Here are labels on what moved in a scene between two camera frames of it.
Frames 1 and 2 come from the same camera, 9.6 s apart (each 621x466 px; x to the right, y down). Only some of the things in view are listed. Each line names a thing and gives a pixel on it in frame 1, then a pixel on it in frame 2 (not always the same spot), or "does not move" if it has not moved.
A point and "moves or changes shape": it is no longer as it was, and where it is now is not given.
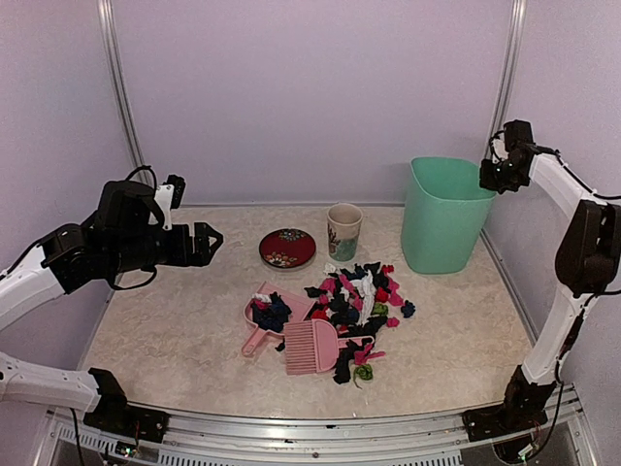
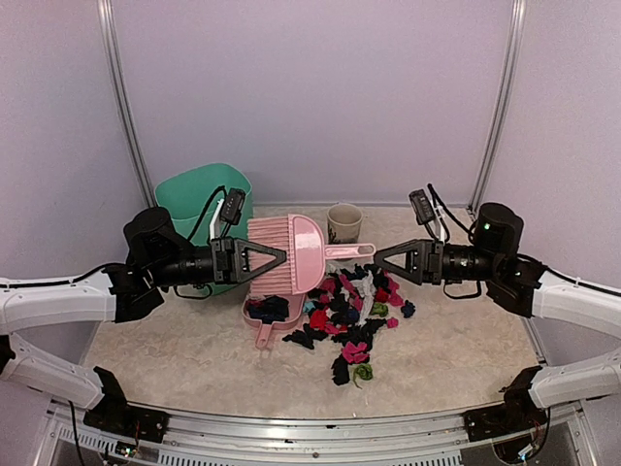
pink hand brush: x=311 y=347 -> x=303 y=270
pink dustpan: x=299 y=305 moves or changes shape
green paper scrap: x=365 y=371 does not move
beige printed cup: x=343 y=223 does not move
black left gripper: x=181 y=255 -> x=230 y=260
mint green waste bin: x=444 y=210 -> x=191 y=196
